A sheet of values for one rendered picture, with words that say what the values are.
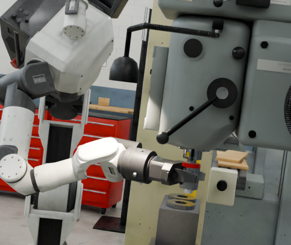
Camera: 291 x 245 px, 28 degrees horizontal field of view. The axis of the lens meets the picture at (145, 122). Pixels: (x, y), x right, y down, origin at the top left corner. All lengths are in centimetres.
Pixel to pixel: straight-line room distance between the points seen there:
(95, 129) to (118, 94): 454
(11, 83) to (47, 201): 57
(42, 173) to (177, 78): 46
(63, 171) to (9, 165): 14
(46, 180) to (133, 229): 178
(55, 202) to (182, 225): 55
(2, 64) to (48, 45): 934
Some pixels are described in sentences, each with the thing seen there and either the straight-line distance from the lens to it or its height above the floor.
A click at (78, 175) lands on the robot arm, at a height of 119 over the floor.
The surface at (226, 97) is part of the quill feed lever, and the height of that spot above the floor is 145.
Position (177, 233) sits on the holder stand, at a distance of 180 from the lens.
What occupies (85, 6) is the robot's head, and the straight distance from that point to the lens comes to 178.
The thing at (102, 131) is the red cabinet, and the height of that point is 87.
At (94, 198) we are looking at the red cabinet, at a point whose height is 17.
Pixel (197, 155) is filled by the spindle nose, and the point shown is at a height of 129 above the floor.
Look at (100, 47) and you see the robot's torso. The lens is 184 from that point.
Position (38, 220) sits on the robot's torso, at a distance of 220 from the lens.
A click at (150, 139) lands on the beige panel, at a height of 113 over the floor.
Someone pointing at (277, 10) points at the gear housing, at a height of 165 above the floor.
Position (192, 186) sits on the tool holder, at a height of 121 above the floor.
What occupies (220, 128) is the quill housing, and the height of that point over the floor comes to 137.
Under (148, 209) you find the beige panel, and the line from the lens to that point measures 330.
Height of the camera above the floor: 147
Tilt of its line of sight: 4 degrees down
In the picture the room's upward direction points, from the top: 7 degrees clockwise
